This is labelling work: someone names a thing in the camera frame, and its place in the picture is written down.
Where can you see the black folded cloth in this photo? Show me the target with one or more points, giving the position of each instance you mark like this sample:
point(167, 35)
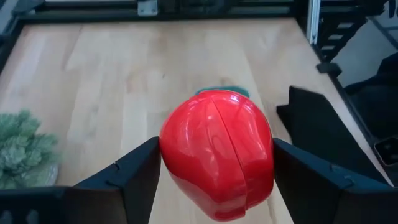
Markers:
point(314, 124)

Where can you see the green succulent in white pot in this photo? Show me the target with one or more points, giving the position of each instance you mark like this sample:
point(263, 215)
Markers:
point(21, 149)

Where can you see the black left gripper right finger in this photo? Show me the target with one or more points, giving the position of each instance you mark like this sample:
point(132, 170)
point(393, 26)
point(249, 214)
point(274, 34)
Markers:
point(326, 199)

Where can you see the silver aluminium extrusion post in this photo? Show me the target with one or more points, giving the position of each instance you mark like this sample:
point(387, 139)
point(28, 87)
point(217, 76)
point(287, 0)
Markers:
point(313, 21)

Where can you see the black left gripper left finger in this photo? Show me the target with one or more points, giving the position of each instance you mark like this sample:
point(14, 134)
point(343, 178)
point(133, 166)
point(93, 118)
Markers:
point(124, 193)

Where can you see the black metal table frame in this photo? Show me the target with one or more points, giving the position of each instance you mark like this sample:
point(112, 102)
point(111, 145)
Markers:
point(93, 15)

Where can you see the teal plastic bin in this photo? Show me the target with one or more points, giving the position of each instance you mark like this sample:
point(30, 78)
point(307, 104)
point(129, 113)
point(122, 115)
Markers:
point(239, 90)

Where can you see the red toy fruit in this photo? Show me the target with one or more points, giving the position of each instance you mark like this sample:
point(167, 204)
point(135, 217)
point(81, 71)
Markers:
point(214, 149)

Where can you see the light metal mounting plate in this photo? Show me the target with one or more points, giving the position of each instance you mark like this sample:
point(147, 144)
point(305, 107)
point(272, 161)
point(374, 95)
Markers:
point(147, 7)

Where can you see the dark grey box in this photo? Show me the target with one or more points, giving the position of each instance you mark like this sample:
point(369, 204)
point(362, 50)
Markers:
point(373, 109)

